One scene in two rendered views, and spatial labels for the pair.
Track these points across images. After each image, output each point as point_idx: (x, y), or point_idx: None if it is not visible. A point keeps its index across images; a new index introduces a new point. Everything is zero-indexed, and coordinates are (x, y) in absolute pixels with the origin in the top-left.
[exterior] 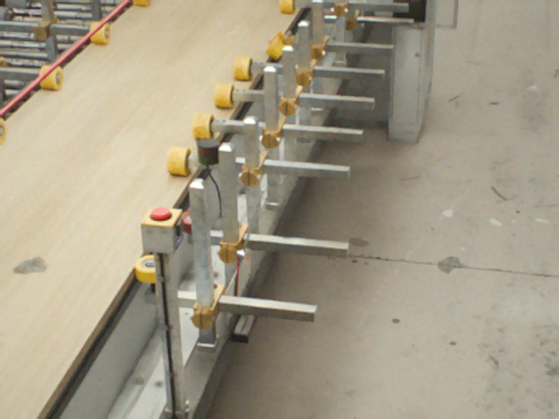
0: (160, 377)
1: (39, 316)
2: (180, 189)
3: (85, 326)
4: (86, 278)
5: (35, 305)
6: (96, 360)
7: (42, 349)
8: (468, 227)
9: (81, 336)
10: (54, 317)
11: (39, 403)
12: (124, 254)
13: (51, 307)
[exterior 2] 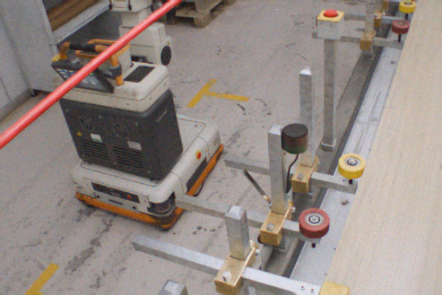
0: (344, 209)
1: (425, 123)
2: (331, 275)
3: (389, 114)
4: (402, 153)
5: (432, 132)
6: None
7: (411, 101)
8: None
9: (389, 108)
10: (413, 121)
11: (398, 74)
12: (377, 177)
13: (420, 130)
